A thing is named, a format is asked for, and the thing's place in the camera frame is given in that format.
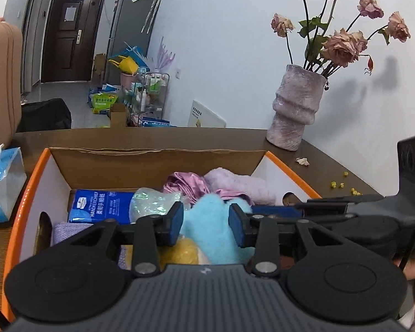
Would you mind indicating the pink bucket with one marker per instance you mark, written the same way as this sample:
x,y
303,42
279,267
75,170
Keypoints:
x,y
128,80

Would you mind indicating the yellow crumbs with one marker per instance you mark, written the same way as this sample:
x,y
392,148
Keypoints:
x,y
342,182

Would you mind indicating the green yellow bag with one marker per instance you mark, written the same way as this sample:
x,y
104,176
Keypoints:
x,y
105,103

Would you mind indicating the light blue plush toy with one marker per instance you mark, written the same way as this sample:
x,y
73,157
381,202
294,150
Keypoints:
x,y
211,224

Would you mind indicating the purple fluffy towel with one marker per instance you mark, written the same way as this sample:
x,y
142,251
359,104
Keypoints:
x,y
242,185

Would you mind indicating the blue flat package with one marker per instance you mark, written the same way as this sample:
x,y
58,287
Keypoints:
x,y
157,122

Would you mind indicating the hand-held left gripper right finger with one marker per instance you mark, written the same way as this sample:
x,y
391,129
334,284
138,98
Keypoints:
x,y
236,227

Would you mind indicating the pink shiny cloth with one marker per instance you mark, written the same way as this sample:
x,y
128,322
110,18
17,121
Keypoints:
x,y
186,185

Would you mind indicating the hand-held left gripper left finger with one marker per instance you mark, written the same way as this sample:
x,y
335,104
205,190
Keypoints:
x,y
175,222

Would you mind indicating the yellow plush toy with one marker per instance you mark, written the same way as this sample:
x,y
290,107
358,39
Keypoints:
x,y
179,252

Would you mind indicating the purple woven cloth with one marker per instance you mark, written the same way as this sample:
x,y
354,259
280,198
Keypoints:
x,y
71,233

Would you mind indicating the purple ribbed vase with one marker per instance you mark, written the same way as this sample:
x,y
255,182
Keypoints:
x,y
295,107

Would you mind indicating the blue tissue pack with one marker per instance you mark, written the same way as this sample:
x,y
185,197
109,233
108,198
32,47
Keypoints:
x,y
1,183

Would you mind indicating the orange cardboard box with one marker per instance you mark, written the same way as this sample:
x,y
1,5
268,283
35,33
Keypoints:
x,y
159,166

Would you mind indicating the folded umbrella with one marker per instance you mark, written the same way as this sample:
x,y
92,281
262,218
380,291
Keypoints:
x,y
153,10

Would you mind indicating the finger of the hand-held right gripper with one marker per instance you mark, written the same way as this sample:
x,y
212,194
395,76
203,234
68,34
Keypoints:
x,y
328,208

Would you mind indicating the black bag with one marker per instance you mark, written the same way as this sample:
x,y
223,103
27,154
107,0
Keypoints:
x,y
46,116

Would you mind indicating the small open cardboard box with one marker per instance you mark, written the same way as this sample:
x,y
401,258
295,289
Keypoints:
x,y
119,116

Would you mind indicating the fallen flower petal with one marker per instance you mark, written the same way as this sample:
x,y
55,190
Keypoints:
x,y
302,161

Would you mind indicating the iridescent plastic bag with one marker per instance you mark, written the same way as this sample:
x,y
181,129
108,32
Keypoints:
x,y
152,204

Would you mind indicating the brown cardboard box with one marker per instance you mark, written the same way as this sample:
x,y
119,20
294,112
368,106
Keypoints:
x,y
98,71

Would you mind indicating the blue handkerchief packet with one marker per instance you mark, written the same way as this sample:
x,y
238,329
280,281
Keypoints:
x,y
96,205

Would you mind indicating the grey refrigerator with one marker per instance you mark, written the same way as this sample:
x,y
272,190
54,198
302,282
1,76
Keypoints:
x,y
131,24

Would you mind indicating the dark brown door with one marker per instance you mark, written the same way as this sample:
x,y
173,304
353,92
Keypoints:
x,y
72,34

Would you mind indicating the pink suitcase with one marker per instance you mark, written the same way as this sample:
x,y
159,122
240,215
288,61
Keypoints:
x,y
1,83

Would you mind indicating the purple wall sticker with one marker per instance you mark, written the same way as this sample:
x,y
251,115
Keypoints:
x,y
166,57

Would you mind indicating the dried pink roses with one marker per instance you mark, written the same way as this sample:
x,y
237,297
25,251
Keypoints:
x,y
339,41

